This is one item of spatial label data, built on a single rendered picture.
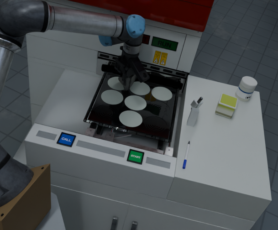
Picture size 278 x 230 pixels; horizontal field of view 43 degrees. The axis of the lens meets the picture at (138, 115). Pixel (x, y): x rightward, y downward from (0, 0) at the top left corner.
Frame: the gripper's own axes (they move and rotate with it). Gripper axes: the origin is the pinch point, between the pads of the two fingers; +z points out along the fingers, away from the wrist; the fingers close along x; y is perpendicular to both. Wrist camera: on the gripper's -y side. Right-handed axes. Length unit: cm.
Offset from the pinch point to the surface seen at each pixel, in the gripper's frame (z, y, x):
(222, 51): 91, 61, -213
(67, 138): -5.2, -12.4, 43.1
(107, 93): 1.3, 3.7, 9.0
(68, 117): 9.3, 8.1, 27.5
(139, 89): 1.3, -2.4, -5.4
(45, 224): 9, -29, 64
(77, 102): 9.3, 13.1, 18.3
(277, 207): 91, -77, -86
